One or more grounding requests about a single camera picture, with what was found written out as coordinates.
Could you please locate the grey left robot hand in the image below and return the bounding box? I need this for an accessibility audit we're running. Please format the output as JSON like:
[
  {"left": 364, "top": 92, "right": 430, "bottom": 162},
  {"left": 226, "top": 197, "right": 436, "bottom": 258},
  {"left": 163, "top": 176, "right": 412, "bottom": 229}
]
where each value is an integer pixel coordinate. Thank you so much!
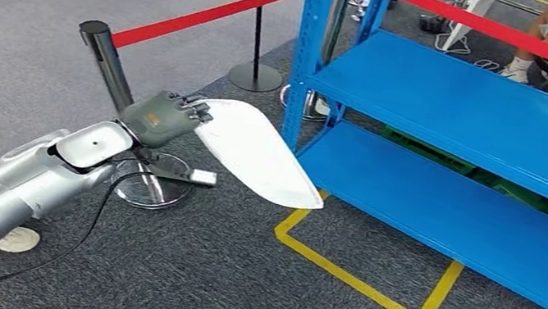
[{"left": 114, "top": 83, "right": 218, "bottom": 159}]

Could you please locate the white curved plastic shell part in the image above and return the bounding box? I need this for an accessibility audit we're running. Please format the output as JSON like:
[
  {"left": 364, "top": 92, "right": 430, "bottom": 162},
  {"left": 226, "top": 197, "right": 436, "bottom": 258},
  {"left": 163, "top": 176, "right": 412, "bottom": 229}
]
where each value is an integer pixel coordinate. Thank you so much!
[{"left": 184, "top": 94, "right": 339, "bottom": 215}]

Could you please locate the blue metal shelf rack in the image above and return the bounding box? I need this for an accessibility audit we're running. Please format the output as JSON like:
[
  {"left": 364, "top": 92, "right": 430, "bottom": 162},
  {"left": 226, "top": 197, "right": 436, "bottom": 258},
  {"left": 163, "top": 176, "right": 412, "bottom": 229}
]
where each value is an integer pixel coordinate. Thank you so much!
[{"left": 253, "top": 0, "right": 548, "bottom": 309}]

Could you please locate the red barrier belt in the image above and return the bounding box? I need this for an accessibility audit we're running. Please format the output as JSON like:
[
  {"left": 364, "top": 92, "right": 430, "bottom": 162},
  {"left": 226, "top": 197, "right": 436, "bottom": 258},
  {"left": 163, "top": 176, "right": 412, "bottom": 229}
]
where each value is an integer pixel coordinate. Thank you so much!
[
  {"left": 109, "top": 0, "right": 308, "bottom": 78},
  {"left": 351, "top": 0, "right": 548, "bottom": 79}
]

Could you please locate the green plastic crate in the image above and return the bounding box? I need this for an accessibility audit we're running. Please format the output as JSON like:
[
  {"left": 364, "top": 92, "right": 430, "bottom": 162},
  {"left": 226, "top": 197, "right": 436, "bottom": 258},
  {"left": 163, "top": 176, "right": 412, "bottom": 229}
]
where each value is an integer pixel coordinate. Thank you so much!
[
  {"left": 376, "top": 125, "right": 482, "bottom": 179},
  {"left": 488, "top": 177, "right": 548, "bottom": 221}
]

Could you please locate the black floor device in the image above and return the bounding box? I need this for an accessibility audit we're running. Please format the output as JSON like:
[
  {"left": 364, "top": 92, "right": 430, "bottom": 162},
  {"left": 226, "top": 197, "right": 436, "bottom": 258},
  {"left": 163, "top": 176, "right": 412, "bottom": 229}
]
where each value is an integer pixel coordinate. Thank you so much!
[{"left": 417, "top": 11, "right": 448, "bottom": 37}]

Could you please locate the white desk panel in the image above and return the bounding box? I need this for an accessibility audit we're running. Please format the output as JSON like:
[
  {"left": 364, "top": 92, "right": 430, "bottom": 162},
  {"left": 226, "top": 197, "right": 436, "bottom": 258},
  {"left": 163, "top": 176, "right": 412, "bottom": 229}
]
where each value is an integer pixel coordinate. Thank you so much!
[{"left": 441, "top": 0, "right": 500, "bottom": 59}]

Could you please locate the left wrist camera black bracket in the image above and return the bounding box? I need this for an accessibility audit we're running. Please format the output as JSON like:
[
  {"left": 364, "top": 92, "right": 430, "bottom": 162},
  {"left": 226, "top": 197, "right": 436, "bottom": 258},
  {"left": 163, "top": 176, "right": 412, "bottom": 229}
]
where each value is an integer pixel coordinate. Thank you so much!
[{"left": 130, "top": 144, "right": 221, "bottom": 189}]

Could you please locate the thin black post round base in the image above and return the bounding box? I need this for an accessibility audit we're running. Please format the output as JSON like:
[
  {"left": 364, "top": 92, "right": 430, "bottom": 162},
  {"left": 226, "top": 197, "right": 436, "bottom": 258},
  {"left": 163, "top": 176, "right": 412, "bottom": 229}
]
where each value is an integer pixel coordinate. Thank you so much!
[{"left": 225, "top": 0, "right": 298, "bottom": 98}]

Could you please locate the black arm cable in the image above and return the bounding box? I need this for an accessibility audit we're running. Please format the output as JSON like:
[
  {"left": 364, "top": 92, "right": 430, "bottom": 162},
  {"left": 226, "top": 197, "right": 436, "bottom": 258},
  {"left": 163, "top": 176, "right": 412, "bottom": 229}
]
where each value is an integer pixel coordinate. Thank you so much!
[{"left": 0, "top": 134, "right": 164, "bottom": 309}]

